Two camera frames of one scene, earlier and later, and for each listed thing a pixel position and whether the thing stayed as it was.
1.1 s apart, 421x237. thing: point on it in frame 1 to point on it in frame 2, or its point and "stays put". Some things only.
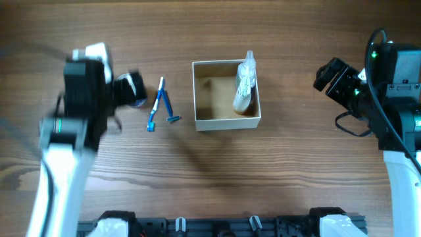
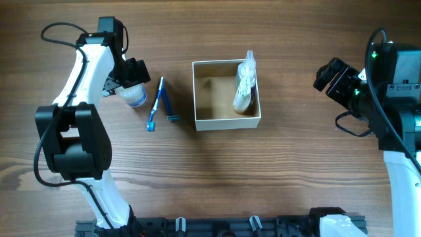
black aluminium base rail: x=224 y=227 stays put
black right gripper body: x=350 y=92 stays put
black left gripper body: x=123 y=94 to x=128 y=72
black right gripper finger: x=327 y=73 stays put
